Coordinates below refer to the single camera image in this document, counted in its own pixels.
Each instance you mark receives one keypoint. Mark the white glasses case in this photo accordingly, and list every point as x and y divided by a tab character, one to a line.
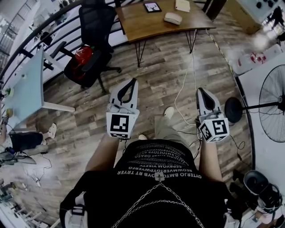
173	18

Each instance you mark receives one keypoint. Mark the wooden table with metal legs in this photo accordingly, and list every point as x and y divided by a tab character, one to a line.
142	24

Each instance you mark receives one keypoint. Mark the person's right forearm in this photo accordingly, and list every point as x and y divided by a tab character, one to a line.
210	160

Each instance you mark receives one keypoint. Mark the black standing fan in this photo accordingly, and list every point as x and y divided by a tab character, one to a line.
233	109

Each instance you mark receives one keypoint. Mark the red bag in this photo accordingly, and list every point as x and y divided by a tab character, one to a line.
83	54

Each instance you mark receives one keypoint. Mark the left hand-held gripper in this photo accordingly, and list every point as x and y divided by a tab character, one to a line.
120	124

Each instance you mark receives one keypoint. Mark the cream notebook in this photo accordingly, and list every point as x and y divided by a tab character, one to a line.
182	5

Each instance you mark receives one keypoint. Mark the white board panel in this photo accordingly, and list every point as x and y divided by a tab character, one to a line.
247	84

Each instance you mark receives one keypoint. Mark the person's left forearm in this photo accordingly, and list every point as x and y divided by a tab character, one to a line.
104	153

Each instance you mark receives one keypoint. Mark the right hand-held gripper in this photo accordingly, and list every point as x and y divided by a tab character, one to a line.
217	129

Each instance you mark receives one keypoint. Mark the white desk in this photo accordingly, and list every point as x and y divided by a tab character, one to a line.
26	89

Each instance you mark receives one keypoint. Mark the person's white shoe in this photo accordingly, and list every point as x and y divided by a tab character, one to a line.
169	111
142	137

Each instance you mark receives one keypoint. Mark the black office chair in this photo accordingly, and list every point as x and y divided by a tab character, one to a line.
95	24

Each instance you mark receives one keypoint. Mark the cardboard box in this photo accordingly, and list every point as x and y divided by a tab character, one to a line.
242	15

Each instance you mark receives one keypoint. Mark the dark wood and metal railing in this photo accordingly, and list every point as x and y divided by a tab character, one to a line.
44	24

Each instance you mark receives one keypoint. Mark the black round device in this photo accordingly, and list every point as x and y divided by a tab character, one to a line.
256	184

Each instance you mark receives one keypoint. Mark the black framed deer picture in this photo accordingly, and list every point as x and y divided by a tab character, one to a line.
152	7

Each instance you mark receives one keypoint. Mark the person's black printed t-shirt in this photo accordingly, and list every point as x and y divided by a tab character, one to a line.
155	200

